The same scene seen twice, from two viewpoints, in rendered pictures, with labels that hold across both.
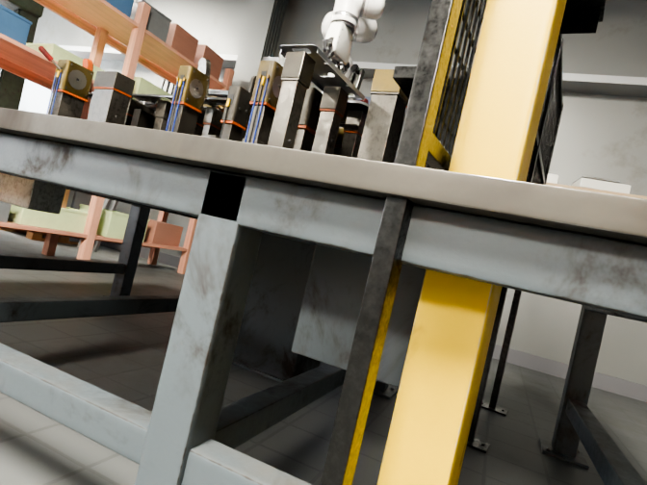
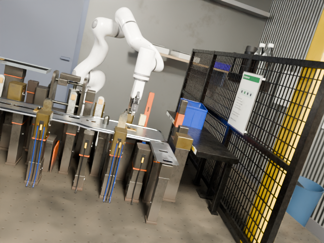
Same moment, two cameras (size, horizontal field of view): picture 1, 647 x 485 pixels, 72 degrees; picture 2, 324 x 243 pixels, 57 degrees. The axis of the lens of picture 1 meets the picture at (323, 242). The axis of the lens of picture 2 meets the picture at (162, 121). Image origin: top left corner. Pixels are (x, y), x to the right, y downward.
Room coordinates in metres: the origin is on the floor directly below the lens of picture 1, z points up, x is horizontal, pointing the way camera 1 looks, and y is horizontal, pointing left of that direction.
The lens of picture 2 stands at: (0.13, 1.00, 1.43)
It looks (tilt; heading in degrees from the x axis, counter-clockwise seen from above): 12 degrees down; 319
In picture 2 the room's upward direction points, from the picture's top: 15 degrees clockwise
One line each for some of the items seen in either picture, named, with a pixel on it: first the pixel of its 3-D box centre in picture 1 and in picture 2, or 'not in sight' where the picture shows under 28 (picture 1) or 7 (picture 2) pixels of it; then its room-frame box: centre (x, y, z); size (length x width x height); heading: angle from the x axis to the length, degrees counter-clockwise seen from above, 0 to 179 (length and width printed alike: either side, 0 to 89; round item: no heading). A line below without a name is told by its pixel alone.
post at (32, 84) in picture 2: not in sight; (28, 114); (1.87, 0.48, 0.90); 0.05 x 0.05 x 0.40; 61
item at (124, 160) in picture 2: not in sight; (124, 155); (1.41, 0.08, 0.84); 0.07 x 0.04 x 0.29; 61
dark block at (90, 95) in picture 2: not in sight; (84, 124); (1.72, 0.20, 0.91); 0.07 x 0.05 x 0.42; 151
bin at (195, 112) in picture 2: not in sight; (190, 113); (1.54, -0.47, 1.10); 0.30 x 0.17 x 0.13; 142
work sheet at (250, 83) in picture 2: not in sight; (245, 101); (1.06, -0.34, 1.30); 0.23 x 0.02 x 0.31; 151
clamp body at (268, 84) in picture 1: (259, 125); (113, 164); (1.25, 0.25, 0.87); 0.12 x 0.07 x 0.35; 151
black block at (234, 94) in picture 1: (227, 136); (83, 161); (1.35, 0.35, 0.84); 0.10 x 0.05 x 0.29; 151
